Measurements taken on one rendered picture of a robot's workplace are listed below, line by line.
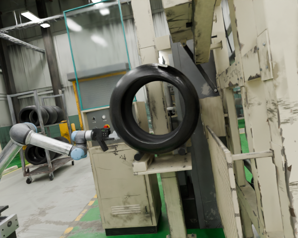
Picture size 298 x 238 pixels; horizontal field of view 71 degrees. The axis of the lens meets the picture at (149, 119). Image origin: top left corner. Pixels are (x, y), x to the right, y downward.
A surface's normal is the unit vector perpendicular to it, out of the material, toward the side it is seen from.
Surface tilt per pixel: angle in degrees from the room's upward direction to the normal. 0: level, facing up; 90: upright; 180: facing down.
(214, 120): 90
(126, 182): 92
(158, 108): 90
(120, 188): 91
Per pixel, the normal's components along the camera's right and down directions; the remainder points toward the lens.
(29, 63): -0.11, 0.07
